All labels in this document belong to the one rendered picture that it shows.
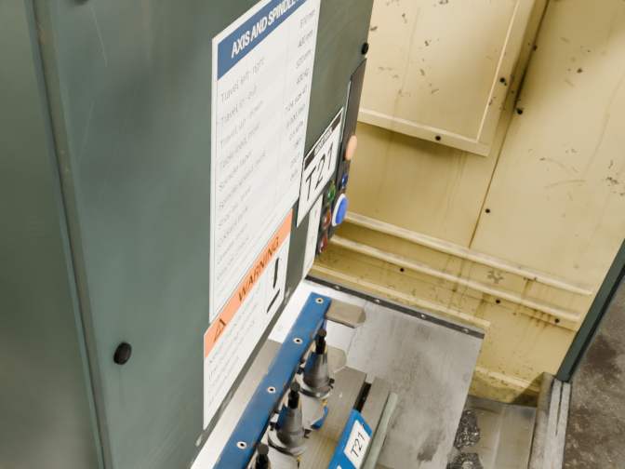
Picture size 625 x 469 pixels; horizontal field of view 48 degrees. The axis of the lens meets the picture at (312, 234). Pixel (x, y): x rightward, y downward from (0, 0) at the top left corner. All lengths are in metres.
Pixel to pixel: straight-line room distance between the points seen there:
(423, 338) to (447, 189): 0.41
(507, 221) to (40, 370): 1.31
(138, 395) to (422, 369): 1.39
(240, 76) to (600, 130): 1.12
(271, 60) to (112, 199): 0.17
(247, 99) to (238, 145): 0.03
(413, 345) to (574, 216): 0.51
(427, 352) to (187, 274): 1.40
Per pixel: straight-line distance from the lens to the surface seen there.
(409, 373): 1.76
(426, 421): 1.73
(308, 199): 0.62
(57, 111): 0.27
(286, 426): 1.04
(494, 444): 1.87
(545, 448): 1.72
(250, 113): 0.43
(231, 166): 0.42
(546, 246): 1.61
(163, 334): 0.41
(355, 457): 1.42
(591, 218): 1.56
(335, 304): 1.27
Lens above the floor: 2.11
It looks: 39 degrees down
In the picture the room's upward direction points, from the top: 7 degrees clockwise
